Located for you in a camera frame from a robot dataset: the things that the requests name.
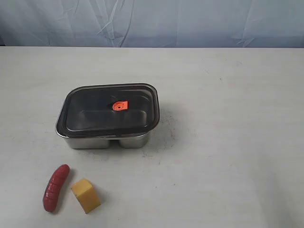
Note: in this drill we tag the blue-grey backdrop cloth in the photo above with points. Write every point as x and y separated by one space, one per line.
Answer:
153 23

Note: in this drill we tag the stainless steel lunch box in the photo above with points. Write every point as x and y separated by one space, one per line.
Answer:
132 141

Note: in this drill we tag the yellow toy cheese wedge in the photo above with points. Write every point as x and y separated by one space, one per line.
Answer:
86 195

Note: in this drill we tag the red toy sausage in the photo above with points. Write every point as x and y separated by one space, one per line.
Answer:
54 186

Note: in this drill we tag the dark transparent box lid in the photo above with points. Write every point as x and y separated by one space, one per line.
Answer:
118 110

